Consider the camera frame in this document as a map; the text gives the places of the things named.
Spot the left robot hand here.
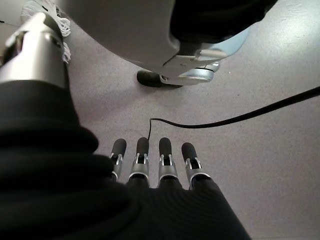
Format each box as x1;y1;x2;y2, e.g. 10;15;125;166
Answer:
0;11;252;240

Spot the white tasselled cushion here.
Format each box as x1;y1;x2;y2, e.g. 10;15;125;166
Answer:
0;0;73;65

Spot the left black robot foot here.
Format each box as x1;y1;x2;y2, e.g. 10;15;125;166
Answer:
136;69;184;89

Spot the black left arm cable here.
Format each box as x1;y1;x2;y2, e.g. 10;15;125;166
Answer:
147;86;320;145

